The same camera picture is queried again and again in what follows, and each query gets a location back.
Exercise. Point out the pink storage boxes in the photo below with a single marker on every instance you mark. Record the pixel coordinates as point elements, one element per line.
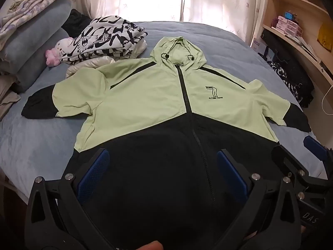
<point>287,27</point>

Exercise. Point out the black and white printed garment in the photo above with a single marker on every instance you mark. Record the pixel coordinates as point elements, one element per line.
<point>104,39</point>

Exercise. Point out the yellow bag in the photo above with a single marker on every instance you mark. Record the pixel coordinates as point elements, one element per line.
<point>325,37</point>

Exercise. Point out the green and black hooded jacket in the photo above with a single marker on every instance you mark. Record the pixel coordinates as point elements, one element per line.
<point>145,88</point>

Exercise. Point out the blue and white cardboard box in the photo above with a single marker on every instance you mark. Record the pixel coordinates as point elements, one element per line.
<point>261,49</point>

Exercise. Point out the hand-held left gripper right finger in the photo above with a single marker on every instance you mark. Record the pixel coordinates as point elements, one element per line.
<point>230,172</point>

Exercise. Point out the person's left hand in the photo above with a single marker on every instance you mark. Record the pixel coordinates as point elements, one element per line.
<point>151,242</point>

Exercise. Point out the black and white patterned cloth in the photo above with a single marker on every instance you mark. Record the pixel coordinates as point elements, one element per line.
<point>286,80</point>

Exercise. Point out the small blue toy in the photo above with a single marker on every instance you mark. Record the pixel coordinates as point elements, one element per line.
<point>290,16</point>

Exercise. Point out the blue rolled blanket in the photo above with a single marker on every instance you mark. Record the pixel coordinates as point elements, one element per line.
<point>39,62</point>
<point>33,20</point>

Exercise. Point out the long black bag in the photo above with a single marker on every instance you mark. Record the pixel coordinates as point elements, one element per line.
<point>294,65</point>

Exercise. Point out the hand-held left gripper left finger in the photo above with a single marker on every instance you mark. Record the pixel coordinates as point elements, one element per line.
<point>95,166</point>

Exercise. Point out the beige pillow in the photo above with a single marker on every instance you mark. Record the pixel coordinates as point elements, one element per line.
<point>7,96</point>

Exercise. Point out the purple floral blanket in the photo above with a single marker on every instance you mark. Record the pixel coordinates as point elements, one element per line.
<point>39,5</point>

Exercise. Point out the white shiny puffer jacket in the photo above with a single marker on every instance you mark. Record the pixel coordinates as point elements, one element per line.
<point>85,66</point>

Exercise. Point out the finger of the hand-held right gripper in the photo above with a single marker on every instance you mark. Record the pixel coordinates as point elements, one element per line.
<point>282,155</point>
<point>313,145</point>

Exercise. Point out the wooden bookshelf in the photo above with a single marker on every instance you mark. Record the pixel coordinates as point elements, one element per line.
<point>304,7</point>

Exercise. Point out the stack of papers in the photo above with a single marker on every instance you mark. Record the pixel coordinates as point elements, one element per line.
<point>308,48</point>

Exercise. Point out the pink and white plush cat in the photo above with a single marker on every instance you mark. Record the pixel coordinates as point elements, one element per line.
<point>61,49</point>

